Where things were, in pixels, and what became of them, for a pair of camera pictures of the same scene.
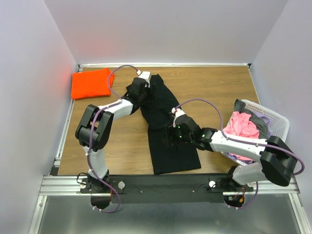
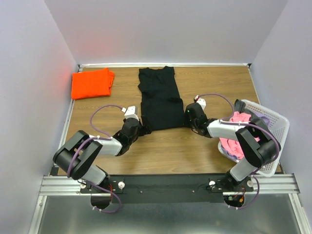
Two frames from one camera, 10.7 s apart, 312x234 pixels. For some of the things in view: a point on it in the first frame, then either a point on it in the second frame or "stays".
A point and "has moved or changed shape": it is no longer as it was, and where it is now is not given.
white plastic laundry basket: [280, 125] stays
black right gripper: [171, 131] to [186, 115]
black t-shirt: [157, 108] has moved or changed shape
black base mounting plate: [165, 188] stays
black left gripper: [148, 90] to [144, 130]
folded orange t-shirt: [92, 83] stays
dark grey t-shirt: [240, 107] stays
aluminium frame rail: [70, 185] stays
